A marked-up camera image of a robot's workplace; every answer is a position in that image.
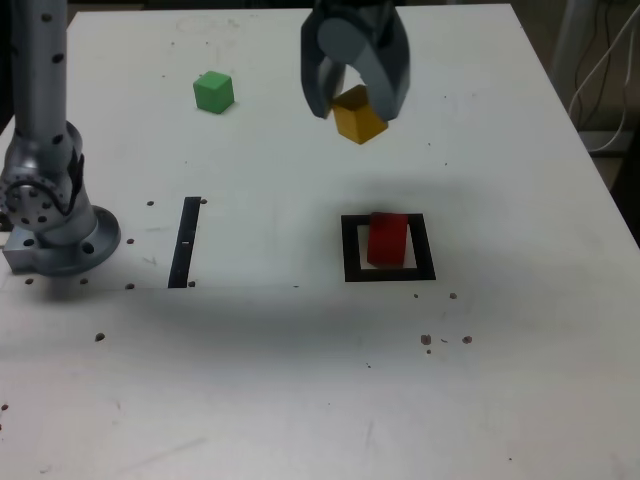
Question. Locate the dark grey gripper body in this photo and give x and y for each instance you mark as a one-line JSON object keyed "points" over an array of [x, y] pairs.
{"points": [[357, 7]]}

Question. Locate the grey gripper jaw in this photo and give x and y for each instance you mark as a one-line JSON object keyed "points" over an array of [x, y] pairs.
{"points": [[312, 75], [392, 80]]}

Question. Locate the yellow cube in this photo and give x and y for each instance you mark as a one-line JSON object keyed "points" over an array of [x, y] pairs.
{"points": [[357, 122]]}

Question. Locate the green cube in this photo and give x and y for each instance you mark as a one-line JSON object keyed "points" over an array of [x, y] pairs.
{"points": [[212, 92]]}

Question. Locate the red cube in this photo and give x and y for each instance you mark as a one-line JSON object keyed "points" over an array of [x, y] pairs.
{"points": [[385, 242]]}

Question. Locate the black tape square outline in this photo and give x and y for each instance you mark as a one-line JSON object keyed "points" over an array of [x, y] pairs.
{"points": [[350, 250]]}

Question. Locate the black tape strip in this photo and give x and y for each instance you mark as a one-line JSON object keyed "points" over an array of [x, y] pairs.
{"points": [[184, 240]]}

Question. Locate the white furniture post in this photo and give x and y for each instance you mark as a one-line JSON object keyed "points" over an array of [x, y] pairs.
{"points": [[570, 30]]}

